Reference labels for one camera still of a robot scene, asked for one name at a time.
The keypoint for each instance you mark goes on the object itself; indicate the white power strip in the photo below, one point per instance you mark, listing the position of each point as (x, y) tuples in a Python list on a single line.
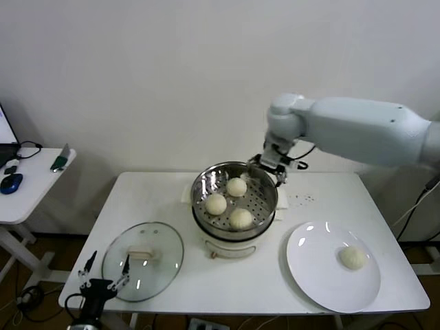
[(206, 324)]

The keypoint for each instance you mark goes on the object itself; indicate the large white plate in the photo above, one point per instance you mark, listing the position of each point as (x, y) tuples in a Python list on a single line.
[(309, 268)]

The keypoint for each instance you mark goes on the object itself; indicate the white steamed baozi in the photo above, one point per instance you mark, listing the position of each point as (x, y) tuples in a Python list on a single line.
[(354, 258), (240, 218), (216, 203), (236, 187)]

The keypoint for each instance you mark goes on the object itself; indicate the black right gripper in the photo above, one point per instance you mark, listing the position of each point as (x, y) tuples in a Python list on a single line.
[(273, 162)]

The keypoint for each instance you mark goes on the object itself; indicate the blue computer mouse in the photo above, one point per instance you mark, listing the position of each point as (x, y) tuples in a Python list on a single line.
[(10, 183)]

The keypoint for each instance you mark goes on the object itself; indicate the white electric cooker pot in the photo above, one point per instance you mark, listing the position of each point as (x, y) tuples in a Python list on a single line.
[(227, 245)]

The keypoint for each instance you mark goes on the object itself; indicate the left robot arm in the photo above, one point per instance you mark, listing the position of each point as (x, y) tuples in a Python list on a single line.
[(87, 321)]

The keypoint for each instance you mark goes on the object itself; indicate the white side table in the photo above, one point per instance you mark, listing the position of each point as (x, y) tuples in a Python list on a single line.
[(34, 192)]

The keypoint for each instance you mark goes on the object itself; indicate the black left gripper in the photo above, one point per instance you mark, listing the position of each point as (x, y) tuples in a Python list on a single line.
[(95, 292)]

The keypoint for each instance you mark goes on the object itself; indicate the dark crumbs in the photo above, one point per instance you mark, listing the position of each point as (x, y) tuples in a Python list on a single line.
[(306, 197)]

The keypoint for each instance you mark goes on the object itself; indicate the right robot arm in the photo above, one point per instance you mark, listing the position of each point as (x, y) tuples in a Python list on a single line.
[(343, 127)]

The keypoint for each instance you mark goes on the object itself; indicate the black laptop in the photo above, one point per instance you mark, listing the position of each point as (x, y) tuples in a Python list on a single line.
[(5, 151)]

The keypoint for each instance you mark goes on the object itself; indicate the perforated steel steamer basket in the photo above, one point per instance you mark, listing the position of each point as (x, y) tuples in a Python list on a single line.
[(261, 206)]

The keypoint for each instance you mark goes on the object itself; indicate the small black device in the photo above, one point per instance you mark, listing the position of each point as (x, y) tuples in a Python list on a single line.
[(10, 170)]

